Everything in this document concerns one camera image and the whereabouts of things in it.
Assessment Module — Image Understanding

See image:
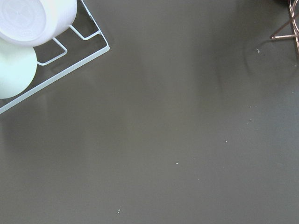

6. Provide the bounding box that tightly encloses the mint green cup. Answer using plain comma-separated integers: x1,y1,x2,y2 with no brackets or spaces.
0,39,37,99

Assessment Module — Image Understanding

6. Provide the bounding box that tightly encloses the white cup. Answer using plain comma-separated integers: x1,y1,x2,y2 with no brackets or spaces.
0,0,78,47

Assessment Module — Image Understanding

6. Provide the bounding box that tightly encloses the white wire cup rack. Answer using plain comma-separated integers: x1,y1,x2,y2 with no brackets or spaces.
0,0,110,113

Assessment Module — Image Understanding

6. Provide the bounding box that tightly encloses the copper wire bottle rack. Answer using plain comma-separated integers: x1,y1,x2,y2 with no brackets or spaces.
270,0,299,58

